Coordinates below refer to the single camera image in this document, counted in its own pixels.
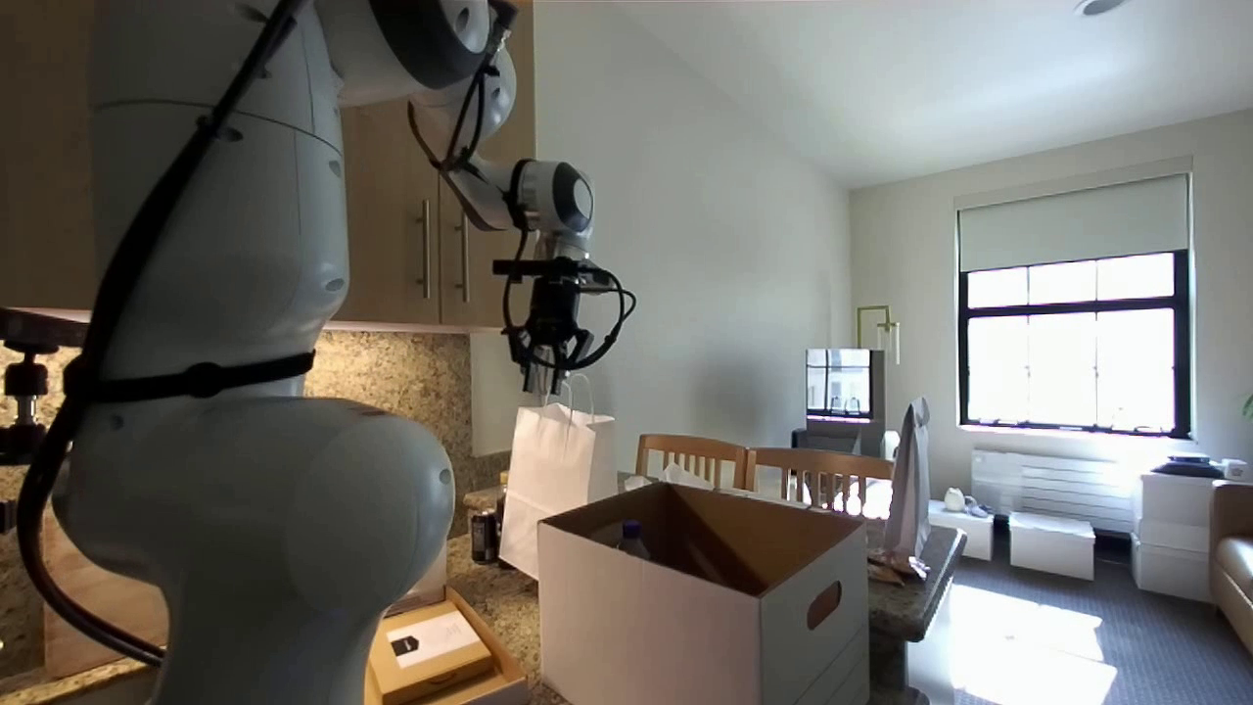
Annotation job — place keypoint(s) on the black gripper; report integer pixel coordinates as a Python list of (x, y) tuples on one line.
[(554, 320)]

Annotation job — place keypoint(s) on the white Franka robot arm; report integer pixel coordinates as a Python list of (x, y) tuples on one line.
[(259, 524)]

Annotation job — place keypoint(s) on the white cardboard box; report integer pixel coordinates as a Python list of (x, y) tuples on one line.
[(652, 627)]

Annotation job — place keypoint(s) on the brown box with white label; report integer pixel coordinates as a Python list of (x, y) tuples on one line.
[(432, 649)]

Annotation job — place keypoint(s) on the small white storage box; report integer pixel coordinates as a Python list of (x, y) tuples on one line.
[(963, 536)]

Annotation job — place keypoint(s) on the wide white storage box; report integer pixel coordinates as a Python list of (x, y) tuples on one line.
[(1052, 545)]

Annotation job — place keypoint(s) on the white paper bag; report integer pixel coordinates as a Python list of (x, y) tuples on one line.
[(548, 485)]

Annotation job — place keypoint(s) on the dark jar with cork lid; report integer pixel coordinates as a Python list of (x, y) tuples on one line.
[(485, 540)]

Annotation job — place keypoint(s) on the flat screen television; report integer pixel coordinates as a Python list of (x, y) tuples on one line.
[(840, 383)]

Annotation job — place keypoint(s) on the dark dining table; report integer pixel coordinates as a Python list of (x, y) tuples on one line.
[(920, 588)]

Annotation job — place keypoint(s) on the white radiator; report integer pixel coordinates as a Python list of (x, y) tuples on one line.
[(1058, 493)]

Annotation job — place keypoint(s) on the black framed window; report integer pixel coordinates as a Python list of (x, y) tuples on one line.
[(1078, 353)]

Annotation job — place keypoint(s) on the half open roller blind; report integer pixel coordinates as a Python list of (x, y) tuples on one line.
[(1078, 221)]

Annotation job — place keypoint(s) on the white drawer chest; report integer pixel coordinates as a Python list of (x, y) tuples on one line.
[(1174, 536)]

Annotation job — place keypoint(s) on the black flat item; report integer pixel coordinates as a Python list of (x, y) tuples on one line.
[(1193, 469)]

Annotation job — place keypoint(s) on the beige sofa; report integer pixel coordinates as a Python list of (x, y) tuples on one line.
[(1236, 575)]

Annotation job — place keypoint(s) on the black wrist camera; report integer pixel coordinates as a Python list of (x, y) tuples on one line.
[(520, 268)]

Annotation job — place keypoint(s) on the wooden wall cabinet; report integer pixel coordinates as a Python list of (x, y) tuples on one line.
[(391, 235)]

